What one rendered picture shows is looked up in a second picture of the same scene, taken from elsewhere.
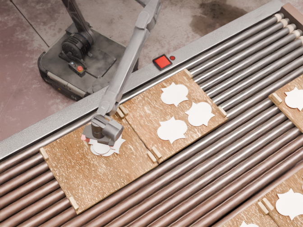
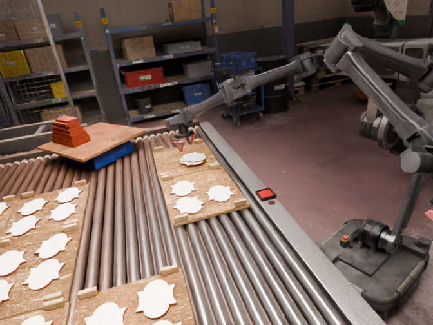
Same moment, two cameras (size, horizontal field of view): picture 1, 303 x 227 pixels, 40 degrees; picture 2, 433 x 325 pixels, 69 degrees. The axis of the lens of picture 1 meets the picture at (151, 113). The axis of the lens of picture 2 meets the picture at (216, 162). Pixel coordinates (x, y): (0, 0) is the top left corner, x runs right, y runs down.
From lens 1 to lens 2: 2.30 m
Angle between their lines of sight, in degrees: 80
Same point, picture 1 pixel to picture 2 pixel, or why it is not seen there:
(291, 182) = (69, 255)
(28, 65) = not seen: hidden behind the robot
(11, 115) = (314, 224)
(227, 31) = (313, 258)
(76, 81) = (334, 242)
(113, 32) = not seen: outside the picture
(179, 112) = (198, 195)
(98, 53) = (376, 259)
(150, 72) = (255, 187)
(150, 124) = (196, 179)
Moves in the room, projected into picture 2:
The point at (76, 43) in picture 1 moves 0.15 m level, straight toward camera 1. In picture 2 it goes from (368, 224) to (343, 224)
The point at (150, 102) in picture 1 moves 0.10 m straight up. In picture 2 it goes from (218, 181) to (216, 164)
